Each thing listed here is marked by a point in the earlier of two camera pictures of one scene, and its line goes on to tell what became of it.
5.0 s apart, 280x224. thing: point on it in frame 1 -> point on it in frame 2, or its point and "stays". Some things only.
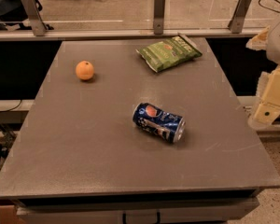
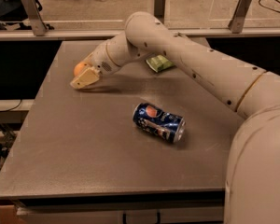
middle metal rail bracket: x=159 y=11 stays
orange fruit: x=84 y=70 stays
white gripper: x=279 y=44 -> x=100 y=61
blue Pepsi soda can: x=160 y=121 stays
